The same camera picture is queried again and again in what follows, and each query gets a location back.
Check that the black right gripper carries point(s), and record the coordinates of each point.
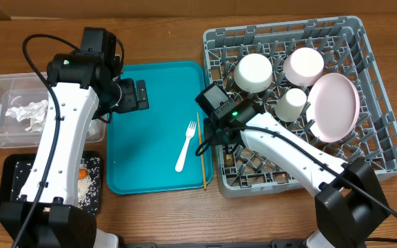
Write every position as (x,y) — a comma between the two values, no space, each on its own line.
(215,138)

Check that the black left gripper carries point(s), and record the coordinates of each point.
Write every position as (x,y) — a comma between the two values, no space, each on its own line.
(133,102)

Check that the white plastic fork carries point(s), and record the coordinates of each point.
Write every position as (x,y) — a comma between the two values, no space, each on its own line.
(190,132)

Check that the small white bowl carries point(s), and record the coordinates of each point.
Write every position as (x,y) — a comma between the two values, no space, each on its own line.
(253,73)

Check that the white cup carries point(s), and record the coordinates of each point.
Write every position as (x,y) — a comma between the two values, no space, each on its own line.
(290,106)

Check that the orange carrot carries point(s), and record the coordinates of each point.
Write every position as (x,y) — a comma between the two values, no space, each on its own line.
(83,173)

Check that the white paper ball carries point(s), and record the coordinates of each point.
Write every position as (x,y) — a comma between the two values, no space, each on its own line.
(34,113)

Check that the pink bowl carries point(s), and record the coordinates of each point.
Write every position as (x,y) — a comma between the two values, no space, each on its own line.
(303,67)

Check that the pink plate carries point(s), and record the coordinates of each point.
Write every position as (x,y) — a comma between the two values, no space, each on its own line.
(334,106)

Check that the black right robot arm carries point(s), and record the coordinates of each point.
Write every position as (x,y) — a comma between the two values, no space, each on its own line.
(349,201)

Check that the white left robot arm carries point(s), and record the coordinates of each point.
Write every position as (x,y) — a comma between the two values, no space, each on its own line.
(82,85)

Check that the grey dishwasher rack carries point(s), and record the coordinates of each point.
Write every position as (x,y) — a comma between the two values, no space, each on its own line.
(345,48)

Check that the teal plastic tray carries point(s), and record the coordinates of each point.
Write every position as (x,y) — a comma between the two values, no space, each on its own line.
(143,146)

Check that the clear plastic bin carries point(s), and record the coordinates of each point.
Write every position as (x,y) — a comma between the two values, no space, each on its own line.
(19,90)

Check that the black tray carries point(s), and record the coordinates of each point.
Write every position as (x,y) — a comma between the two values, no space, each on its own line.
(17,167)

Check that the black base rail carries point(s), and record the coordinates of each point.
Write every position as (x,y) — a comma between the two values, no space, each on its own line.
(289,243)

